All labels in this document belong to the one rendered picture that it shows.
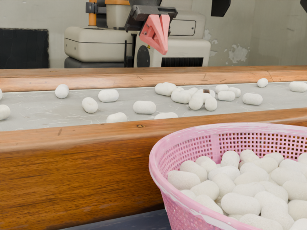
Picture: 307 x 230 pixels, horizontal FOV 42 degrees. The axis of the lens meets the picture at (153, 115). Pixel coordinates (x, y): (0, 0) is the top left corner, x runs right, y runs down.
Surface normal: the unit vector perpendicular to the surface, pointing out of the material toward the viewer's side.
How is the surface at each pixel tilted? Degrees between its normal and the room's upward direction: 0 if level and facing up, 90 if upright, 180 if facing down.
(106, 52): 90
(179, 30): 98
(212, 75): 45
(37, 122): 0
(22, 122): 0
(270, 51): 90
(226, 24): 91
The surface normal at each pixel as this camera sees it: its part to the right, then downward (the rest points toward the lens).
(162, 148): 0.93, -0.14
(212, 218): -0.69, 0.15
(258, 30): -0.89, 0.07
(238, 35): 0.45, 0.25
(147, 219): 0.05, -0.97
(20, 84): 0.36, -0.51
